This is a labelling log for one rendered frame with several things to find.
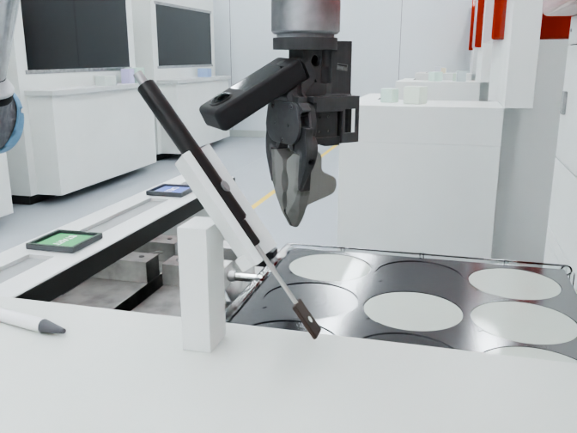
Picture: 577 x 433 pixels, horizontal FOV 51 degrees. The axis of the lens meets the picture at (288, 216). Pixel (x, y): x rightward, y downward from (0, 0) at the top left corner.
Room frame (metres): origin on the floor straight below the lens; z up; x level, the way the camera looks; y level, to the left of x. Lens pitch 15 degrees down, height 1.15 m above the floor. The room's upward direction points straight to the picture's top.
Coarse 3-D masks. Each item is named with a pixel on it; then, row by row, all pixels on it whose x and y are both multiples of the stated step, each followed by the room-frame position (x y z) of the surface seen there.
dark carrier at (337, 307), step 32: (288, 256) 0.75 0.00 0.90; (352, 256) 0.75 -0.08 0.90; (384, 256) 0.75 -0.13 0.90; (288, 288) 0.64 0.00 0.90; (320, 288) 0.64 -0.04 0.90; (352, 288) 0.64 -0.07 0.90; (384, 288) 0.64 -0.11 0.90; (416, 288) 0.64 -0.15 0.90; (448, 288) 0.64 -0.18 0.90; (256, 320) 0.55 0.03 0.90; (288, 320) 0.55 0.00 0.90; (320, 320) 0.55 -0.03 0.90; (352, 320) 0.55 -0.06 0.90; (576, 320) 0.55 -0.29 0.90; (576, 352) 0.49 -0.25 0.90
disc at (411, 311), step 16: (368, 304) 0.59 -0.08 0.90; (384, 304) 0.59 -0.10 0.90; (400, 304) 0.59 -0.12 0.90; (416, 304) 0.59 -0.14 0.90; (432, 304) 0.59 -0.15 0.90; (448, 304) 0.59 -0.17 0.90; (384, 320) 0.55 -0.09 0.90; (400, 320) 0.55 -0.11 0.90; (416, 320) 0.55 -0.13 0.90; (432, 320) 0.55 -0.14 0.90; (448, 320) 0.55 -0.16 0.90
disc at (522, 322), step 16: (496, 304) 0.59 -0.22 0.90; (512, 304) 0.59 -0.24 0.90; (528, 304) 0.59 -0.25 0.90; (480, 320) 0.55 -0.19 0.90; (496, 320) 0.55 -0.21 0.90; (512, 320) 0.55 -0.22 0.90; (528, 320) 0.55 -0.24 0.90; (544, 320) 0.55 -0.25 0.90; (560, 320) 0.55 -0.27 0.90; (512, 336) 0.52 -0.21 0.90; (528, 336) 0.52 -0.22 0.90; (544, 336) 0.52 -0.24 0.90; (560, 336) 0.52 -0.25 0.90; (576, 336) 0.52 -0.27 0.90
